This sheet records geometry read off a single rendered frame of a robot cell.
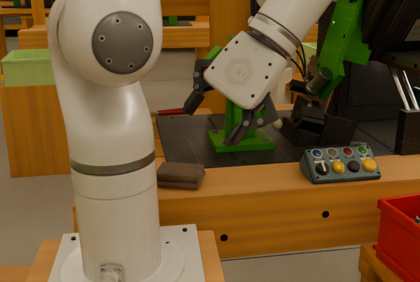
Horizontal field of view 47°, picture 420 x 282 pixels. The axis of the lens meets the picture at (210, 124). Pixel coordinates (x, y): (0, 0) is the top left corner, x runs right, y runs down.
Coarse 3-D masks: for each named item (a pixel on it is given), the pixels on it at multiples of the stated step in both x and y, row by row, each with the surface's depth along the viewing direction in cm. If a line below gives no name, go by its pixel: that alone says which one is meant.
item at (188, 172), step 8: (160, 168) 101; (168, 168) 101; (176, 168) 101; (184, 168) 101; (192, 168) 101; (200, 168) 101; (160, 176) 99; (168, 176) 98; (176, 176) 98; (184, 176) 98; (192, 176) 98; (200, 176) 99; (160, 184) 99; (168, 184) 99; (176, 184) 98; (184, 184) 98; (192, 184) 98
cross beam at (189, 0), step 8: (160, 0) 150; (168, 0) 151; (176, 0) 151; (184, 0) 152; (192, 0) 152; (200, 0) 153; (208, 0) 153; (168, 8) 152; (176, 8) 152; (184, 8) 153; (192, 8) 153; (200, 8) 153; (208, 8) 154
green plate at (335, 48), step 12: (348, 0) 119; (360, 0) 114; (336, 12) 124; (348, 12) 117; (360, 12) 116; (336, 24) 122; (348, 24) 116; (360, 24) 117; (336, 36) 121; (348, 36) 116; (360, 36) 118; (324, 48) 126; (336, 48) 120; (348, 48) 118; (360, 48) 119; (324, 60) 125; (336, 60) 118; (348, 60) 119; (360, 60) 120
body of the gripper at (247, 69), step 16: (240, 32) 76; (224, 48) 76; (240, 48) 75; (256, 48) 74; (272, 48) 73; (224, 64) 76; (240, 64) 75; (256, 64) 74; (272, 64) 73; (208, 80) 76; (224, 80) 75; (240, 80) 74; (256, 80) 73; (272, 80) 73; (240, 96) 74; (256, 96) 73; (256, 112) 77
